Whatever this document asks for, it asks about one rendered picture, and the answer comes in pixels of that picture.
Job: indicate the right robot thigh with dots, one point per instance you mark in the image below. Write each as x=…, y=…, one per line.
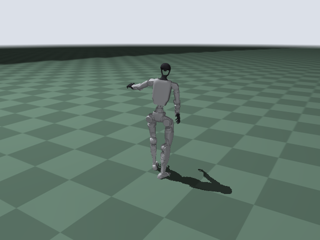
x=169, y=131

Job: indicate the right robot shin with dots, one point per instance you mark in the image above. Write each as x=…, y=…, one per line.
x=164, y=156

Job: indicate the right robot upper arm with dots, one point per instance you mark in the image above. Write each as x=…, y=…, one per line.
x=176, y=93

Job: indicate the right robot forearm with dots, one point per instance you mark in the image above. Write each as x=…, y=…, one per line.
x=177, y=108

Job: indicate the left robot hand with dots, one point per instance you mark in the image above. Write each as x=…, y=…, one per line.
x=130, y=85

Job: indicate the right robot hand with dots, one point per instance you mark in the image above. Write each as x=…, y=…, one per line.
x=178, y=118

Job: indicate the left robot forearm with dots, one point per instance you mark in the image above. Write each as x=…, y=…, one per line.
x=135, y=86

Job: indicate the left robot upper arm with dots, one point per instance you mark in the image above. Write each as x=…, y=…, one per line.
x=146, y=84

